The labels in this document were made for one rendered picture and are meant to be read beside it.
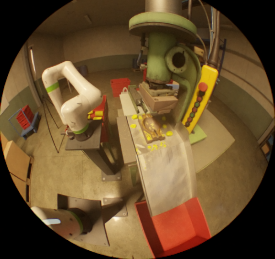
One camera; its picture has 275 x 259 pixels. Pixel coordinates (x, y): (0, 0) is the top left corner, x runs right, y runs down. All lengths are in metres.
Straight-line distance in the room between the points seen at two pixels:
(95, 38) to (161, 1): 8.51
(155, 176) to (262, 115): 5.27
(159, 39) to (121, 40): 8.35
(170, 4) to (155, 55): 0.18
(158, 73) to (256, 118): 5.29
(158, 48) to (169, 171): 0.49
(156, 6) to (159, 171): 0.60
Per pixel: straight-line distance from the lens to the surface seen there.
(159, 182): 0.46
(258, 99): 5.36
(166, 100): 0.30
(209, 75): 0.44
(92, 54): 8.66
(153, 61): 0.30
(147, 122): 0.50
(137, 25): 0.27
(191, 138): 0.55
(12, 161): 2.35
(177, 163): 0.48
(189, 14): 0.52
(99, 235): 0.52
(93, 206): 0.48
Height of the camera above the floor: 1.36
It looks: 43 degrees down
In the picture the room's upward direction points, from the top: 2 degrees clockwise
